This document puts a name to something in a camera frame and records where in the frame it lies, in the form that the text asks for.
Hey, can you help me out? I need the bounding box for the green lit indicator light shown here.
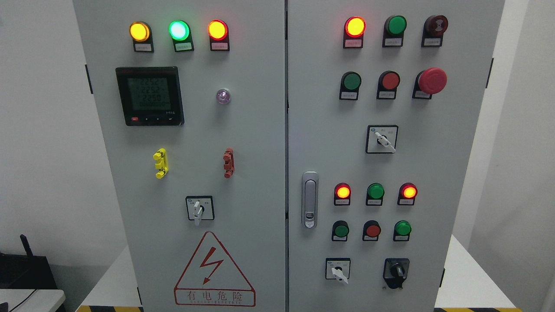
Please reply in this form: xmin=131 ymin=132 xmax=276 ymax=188
xmin=168 ymin=20 xmax=194 ymax=52

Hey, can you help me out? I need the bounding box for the yellow indicator light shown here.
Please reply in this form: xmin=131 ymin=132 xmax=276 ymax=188
xmin=129 ymin=20 xmax=154 ymax=52

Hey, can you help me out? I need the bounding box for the grey electrical cabinet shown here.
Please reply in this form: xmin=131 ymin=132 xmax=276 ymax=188
xmin=73 ymin=0 xmax=505 ymax=312

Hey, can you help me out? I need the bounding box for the red terminal connector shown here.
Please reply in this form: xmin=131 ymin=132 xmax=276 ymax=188
xmin=222 ymin=148 xmax=235 ymax=179

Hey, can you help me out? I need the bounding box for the red lit indicator lower left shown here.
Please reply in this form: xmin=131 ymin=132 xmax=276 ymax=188
xmin=333 ymin=182 xmax=351 ymax=206

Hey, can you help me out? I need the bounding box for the small purple indicator lamp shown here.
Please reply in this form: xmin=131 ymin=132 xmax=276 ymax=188
xmin=216 ymin=88 xmax=231 ymax=104

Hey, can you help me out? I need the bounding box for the green push button lower left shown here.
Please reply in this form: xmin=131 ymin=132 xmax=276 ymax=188
xmin=331 ymin=221 xmax=349 ymax=241

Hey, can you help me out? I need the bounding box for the green push button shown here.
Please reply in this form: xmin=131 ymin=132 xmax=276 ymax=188
xmin=331 ymin=221 xmax=349 ymax=241
xmin=393 ymin=221 xmax=412 ymax=242
xmin=339 ymin=71 xmax=362 ymax=101

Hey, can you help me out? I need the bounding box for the green indicator lower middle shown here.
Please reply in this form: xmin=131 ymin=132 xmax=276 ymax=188
xmin=366 ymin=182 xmax=385 ymax=207

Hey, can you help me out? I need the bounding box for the green push button upper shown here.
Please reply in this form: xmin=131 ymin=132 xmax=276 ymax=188
xmin=339 ymin=71 xmax=362 ymax=101

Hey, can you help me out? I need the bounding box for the yellow terminal connector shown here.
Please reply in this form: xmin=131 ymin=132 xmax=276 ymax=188
xmin=153 ymin=148 xmax=169 ymax=179

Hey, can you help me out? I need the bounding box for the red push button lower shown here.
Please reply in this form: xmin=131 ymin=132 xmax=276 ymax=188
xmin=362 ymin=221 xmax=381 ymax=241

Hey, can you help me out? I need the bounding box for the red push button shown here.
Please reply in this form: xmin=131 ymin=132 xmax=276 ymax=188
xmin=362 ymin=221 xmax=381 ymax=241
xmin=376 ymin=71 xmax=400 ymax=100

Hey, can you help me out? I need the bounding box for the red push button upper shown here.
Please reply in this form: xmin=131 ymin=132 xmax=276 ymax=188
xmin=376 ymin=71 xmax=400 ymax=100

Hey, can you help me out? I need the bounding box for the red lit indicator lower right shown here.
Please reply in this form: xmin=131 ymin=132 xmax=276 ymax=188
xmin=397 ymin=182 xmax=418 ymax=206

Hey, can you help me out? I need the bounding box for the red lit indicator light left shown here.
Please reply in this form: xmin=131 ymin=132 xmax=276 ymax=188
xmin=208 ymin=19 xmax=230 ymax=51

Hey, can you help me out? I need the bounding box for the red high voltage warning sticker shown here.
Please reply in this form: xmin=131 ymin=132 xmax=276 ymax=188
xmin=174 ymin=231 xmax=256 ymax=307

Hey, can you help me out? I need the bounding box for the black digital power meter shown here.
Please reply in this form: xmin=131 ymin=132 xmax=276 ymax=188
xmin=115 ymin=66 xmax=184 ymax=126

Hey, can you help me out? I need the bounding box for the green push button lower right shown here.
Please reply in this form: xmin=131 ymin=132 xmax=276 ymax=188
xmin=393 ymin=221 xmax=412 ymax=242

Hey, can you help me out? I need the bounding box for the red lit indicator top right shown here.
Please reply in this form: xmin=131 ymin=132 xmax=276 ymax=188
xmin=343 ymin=16 xmax=366 ymax=49

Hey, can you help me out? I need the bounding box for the red emergency stop button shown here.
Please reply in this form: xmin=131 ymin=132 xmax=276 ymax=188
xmin=412 ymin=67 xmax=447 ymax=100

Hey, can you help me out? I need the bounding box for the green indicator top right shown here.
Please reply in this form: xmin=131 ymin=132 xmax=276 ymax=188
xmin=382 ymin=15 xmax=408 ymax=48

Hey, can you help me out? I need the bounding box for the dark red buzzer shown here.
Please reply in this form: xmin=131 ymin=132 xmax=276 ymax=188
xmin=421 ymin=15 xmax=448 ymax=47

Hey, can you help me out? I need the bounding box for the black device with antenna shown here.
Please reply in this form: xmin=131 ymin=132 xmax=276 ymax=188
xmin=0 ymin=234 xmax=58 ymax=289

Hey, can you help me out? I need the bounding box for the white table corner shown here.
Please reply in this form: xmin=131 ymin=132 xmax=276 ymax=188
xmin=0 ymin=289 xmax=65 ymax=312

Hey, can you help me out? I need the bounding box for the silver door lock handle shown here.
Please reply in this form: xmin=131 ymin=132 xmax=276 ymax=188
xmin=301 ymin=171 xmax=319 ymax=228

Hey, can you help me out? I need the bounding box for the lower white rotary selector switch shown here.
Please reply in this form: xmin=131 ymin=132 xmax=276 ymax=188
xmin=325 ymin=257 xmax=351 ymax=284

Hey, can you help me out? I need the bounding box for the black rotary knob switch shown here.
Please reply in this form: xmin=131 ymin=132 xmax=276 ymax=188
xmin=383 ymin=257 xmax=410 ymax=289

